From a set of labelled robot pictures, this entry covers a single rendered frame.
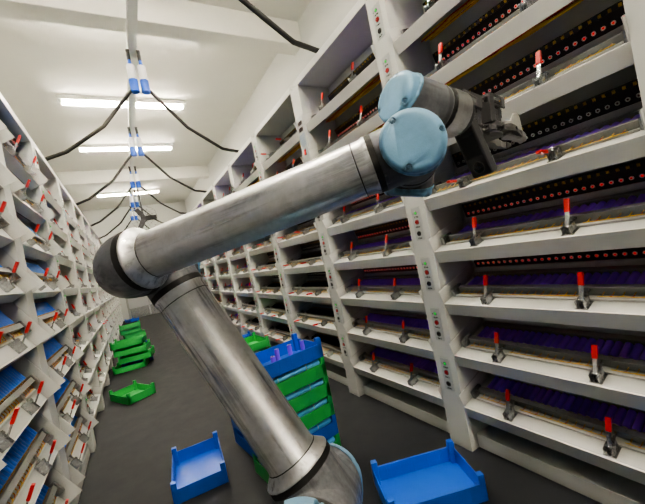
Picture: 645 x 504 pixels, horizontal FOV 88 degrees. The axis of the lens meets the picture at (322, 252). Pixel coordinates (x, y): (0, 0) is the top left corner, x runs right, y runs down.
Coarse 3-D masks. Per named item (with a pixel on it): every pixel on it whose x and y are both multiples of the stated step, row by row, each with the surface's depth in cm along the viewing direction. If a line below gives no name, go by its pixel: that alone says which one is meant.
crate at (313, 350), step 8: (296, 336) 151; (280, 344) 147; (296, 344) 150; (304, 344) 146; (312, 344) 141; (320, 344) 136; (264, 352) 143; (272, 352) 145; (280, 352) 147; (296, 352) 148; (304, 352) 132; (312, 352) 134; (320, 352) 136; (264, 360) 142; (280, 360) 125; (288, 360) 127; (296, 360) 129; (304, 360) 131; (312, 360) 133; (272, 368) 123; (280, 368) 125; (288, 368) 127; (272, 376) 123
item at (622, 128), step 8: (632, 120) 74; (608, 128) 78; (616, 128) 76; (624, 128) 75; (632, 128) 74; (640, 128) 73; (584, 136) 82; (592, 136) 80; (600, 136) 79; (608, 136) 78; (560, 144) 86; (568, 144) 84; (576, 144) 83; (584, 144) 82; (512, 160) 97; (520, 160) 95; (528, 160) 93; (536, 160) 90; (504, 168) 99; (464, 176) 111; (472, 176) 108; (440, 184) 119; (448, 184) 116; (456, 184) 114
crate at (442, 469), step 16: (448, 448) 118; (384, 464) 116; (400, 464) 117; (416, 464) 117; (432, 464) 118; (448, 464) 117; (464, 464) 111; (384, 480) 116; (400, 480) 114; (416, 480) 113; (432, 480) 111; (448, 480) 110; (464, 480) 109; (480, 480) 99; (384, 496) 102; (400, 496) 107; (416, 496) 106; (432, 496) 105; (448, 496) 98; (464, 496) 99; (480, 496) 99
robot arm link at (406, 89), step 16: (400, 80) 58; (416, 80) 57; (432, 80) 60; (384, 96) 62; (400, 96) 58; (416, 96) 57; (432, 96) 58; (448, 96) 60; (384, 112) 61; (448, 112) 61
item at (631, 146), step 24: (600, 120) 88; (528, 144) 104; (600, 144) 78; (624, 144) 72; (456, 168) 126; (528, 168) 89; (552, 168) 84; (576, 168) 80; (432, 192) 123; (456, 192) 109; (480, 192) 102
